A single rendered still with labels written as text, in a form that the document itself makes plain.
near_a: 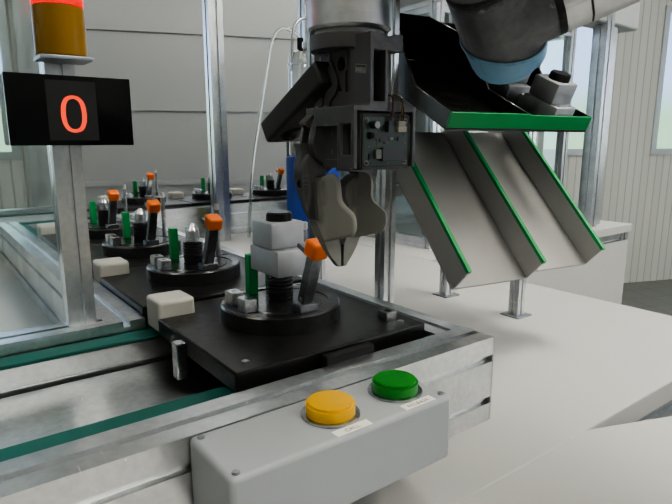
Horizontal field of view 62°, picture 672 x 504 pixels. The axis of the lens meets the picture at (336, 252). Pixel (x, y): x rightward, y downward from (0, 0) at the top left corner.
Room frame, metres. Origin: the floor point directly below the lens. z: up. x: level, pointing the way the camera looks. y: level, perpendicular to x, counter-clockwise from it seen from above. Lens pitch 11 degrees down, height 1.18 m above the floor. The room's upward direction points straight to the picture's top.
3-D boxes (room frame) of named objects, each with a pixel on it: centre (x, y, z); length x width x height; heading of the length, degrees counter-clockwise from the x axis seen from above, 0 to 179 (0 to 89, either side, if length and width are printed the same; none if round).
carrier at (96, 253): (1.04, 0.37, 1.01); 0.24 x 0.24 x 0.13; 37
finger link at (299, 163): (0.53, 0.02, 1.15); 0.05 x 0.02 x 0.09; 127
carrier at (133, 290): (0.84, 0.22, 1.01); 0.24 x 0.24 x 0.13; 37
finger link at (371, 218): (0.54, -0.03, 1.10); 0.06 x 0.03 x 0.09; 37
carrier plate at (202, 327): (0.64, 0.07, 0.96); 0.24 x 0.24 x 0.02; 37
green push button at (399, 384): (0.46, -0.05, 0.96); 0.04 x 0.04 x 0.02
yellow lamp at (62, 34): (0.62, 0.29, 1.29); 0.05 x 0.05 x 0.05
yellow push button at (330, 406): (0.41, 0.00, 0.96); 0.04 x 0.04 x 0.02
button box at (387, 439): (0.41, 0.00, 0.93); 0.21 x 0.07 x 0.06; 127
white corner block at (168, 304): (0.66, 0.20, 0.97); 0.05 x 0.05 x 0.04; 37
